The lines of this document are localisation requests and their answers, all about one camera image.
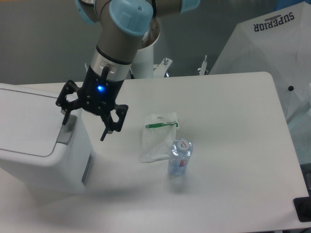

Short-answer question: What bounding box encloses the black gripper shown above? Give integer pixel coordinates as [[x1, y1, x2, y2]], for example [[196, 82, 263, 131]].
[[55, 65, 129, 142]]

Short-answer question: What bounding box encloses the white push-button trash can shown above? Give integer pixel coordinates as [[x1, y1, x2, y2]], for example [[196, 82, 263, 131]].
[[0, 83, 95, 194]]

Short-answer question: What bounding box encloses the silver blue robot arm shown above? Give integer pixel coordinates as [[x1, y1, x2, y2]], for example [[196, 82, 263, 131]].
[[55, 0, 200, 140]]

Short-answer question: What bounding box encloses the white green plastic bag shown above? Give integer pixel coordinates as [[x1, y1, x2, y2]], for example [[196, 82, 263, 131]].
[[139, 112, 179, 163]]

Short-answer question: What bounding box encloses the clear plastic water bottle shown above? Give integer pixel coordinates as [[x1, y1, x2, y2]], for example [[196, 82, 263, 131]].
[[168, 138, 193, 176]]

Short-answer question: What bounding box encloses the white Superior umbrella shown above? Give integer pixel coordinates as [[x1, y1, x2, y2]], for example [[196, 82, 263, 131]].
[[211, 1, 311, 118]]

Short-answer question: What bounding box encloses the black device at edge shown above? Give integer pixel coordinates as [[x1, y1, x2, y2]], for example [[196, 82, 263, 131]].
[[293, 197, 311, 222]]

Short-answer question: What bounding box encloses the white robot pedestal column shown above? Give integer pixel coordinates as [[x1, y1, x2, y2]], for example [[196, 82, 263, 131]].
[[129, 18, 160, 79]]

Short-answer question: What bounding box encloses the white metal base frame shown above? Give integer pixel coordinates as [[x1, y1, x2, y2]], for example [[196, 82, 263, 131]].
[[84, 54, 209, 82]]

